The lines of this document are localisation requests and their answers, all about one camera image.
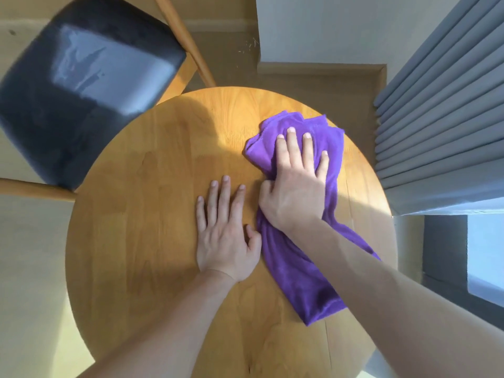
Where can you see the grey pleated curtain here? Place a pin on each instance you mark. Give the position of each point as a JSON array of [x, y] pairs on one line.
[[441, 122]]

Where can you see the wooden chair with black seat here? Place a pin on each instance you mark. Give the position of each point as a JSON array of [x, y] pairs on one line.
[[78, 94]]

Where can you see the person's left forearm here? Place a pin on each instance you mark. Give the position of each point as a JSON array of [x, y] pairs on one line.
[[165, 330]]

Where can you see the person's left hand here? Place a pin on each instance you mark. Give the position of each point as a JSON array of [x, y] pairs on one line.
[[224, 240]]

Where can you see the person's right hand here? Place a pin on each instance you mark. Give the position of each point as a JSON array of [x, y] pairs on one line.
[[297, 192]]

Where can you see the purple microfibre cloth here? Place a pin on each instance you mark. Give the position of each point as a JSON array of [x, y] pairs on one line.
[[299, 279]]

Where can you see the large glass window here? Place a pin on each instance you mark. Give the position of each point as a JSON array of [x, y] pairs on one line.
[[464, 263]]

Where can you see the round wooden table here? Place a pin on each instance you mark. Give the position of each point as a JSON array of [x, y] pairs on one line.
[[138, 232]]

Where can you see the person's right forearm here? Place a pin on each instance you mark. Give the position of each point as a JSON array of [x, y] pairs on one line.
[[413, 311]]

